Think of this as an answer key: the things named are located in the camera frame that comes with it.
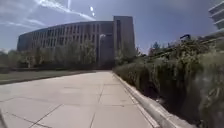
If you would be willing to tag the tree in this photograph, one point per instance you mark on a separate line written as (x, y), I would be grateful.
(126, 55)

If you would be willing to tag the grey concrete slab pavement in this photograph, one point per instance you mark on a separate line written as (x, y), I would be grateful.
(76, 100)

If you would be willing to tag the dark curved glass building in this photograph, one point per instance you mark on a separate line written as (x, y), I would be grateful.
(66, 33)

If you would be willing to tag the overgrown green hedge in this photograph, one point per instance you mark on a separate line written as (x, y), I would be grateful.
(173, 73)

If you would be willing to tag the row of trees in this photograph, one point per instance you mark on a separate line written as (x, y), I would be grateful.
(50, 58)

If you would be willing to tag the grey concrete kerb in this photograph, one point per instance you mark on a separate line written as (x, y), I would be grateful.
(156, 111)

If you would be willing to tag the white tiered building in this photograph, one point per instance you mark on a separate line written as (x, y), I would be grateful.
(218, 15)

